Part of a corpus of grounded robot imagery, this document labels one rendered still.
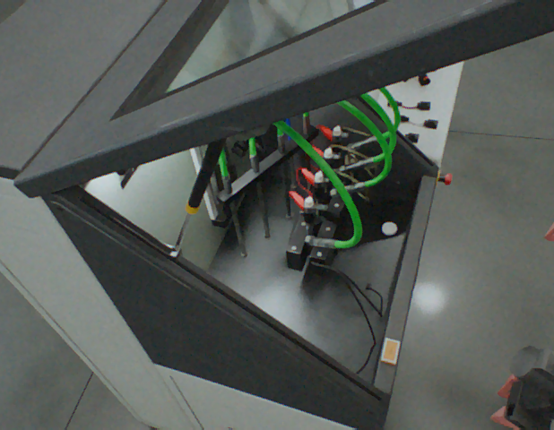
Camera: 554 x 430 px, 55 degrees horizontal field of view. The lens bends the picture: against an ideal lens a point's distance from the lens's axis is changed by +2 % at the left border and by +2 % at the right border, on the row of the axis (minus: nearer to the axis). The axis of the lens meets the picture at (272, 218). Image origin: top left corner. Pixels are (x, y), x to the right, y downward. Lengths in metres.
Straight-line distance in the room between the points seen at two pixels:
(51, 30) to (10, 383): 1.70
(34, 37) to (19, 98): 0.18
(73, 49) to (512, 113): 2.57
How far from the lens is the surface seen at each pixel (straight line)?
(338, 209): 1.35
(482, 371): 2.26
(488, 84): 3.39
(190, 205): 0.74
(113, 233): 0.87
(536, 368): 0.93
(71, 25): 1.14
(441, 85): 1.72
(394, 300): 1.24
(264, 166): 1.29
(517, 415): 1.03
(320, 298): 1.37
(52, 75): 1.02
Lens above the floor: 2.02
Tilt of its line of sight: 51 degrees down
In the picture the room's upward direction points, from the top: 8 degrees counter-clockwise
